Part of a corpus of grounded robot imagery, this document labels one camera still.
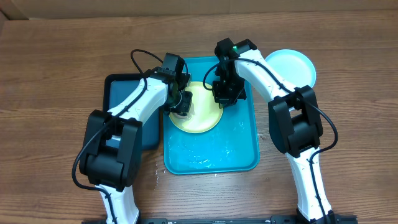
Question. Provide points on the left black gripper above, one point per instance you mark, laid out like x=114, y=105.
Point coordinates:
x=185, y=108

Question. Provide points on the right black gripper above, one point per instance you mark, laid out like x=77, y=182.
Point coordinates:
x=229, y=94

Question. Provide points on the yellow plate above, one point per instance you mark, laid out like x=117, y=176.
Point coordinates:
x=204, y=113

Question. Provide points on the light blue plate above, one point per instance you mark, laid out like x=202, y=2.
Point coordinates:
x=294, y=66

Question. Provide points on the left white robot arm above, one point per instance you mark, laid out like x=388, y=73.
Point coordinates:
x=111, y=153

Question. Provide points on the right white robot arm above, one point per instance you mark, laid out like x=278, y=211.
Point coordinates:
x=295, y=120

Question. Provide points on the teal plastic tray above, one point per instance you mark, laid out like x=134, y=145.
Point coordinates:
x=232, y=145

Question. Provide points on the black water tray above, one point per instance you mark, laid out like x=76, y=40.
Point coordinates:
x=117, y=87

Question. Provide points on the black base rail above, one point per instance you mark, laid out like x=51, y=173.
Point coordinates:
x=275, y=219

